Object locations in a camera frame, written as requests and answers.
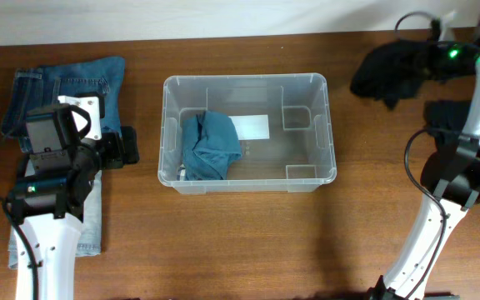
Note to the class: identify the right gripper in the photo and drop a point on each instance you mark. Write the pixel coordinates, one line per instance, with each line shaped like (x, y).
(433, 47)

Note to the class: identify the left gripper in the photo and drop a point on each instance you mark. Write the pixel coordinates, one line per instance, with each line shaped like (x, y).
(127, 144)

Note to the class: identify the black garment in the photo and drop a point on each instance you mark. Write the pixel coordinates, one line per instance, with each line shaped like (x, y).
(446, 114)
(392, 72)

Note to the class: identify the blue shirt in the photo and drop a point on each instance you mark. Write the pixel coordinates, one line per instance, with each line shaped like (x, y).
(210, 145)

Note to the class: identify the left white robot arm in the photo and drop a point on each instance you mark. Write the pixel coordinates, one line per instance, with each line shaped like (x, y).
(46, 206)

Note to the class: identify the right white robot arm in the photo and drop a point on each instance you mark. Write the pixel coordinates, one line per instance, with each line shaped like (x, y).
(450, 179)

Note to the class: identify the dark blue folded jeans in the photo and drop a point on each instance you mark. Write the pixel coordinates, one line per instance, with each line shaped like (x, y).
(41, 86)

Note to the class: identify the light blue folded jeans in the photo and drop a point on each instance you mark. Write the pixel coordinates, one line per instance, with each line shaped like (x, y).
(90, 242)

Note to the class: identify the white label in bin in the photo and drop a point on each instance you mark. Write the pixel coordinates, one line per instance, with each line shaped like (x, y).
(251, 127)

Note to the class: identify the clear plastic storage bin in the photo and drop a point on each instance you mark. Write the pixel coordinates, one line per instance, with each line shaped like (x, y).
(297, 158)

